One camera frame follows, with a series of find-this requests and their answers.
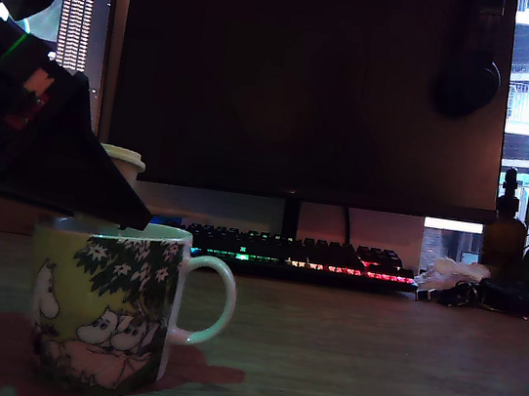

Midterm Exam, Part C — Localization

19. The crumpled white tissue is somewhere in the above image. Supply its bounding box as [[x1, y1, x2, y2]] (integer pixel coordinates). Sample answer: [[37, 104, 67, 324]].
[[412, 253, 493, 295]]

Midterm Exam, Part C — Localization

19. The black over-ear headphones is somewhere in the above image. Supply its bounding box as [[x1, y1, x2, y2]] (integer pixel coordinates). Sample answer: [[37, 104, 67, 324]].
[[427, 0, 514, 126]]

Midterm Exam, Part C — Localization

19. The blue flat box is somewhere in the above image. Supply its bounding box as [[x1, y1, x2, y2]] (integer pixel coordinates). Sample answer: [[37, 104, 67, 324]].
[[149, 213, 183, 229]]

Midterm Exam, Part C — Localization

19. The pale coffee capsule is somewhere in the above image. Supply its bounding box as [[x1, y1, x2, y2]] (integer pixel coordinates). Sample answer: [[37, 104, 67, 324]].
[[95, 142, 149, 195]]

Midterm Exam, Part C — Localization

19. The large dark computer monitor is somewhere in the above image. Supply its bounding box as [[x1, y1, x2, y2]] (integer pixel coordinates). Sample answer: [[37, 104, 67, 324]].
[[101, 0, 528, 231]]

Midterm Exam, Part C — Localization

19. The black key bunch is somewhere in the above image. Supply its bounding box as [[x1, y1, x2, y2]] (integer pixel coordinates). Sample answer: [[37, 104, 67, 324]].
[[434, 276, 483, 312]]

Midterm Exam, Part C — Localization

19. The lit computer monitor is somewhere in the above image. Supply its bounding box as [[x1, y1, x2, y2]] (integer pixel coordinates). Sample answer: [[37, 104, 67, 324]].
[[0, 0, 120, 146]]

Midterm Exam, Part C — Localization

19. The dark flat pouch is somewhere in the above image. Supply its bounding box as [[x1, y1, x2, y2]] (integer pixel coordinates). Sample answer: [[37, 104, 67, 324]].
[[474, 276, 529, 318]]

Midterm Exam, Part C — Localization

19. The black backlit keyboard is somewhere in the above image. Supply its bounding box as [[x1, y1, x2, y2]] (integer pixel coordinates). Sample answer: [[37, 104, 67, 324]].
[[156, 217, 424, 299]]

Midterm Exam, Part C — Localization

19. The black monitor stand post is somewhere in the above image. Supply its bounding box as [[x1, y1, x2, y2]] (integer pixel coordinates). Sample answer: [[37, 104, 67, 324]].
[[280, 198, 304, 240]]

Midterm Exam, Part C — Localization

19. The black monitor cable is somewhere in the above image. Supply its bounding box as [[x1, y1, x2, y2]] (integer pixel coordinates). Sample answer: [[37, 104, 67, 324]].
[[339, 207, 357, 246]]

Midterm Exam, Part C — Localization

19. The brown dropper bottle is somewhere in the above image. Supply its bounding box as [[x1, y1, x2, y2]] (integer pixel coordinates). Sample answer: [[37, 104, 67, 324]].
[[478, 164, 529, 272]]

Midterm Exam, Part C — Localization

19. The cartoon print ceramic mug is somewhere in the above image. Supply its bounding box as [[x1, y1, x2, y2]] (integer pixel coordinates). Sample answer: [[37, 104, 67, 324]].
[[10, 208, 246, 396]]

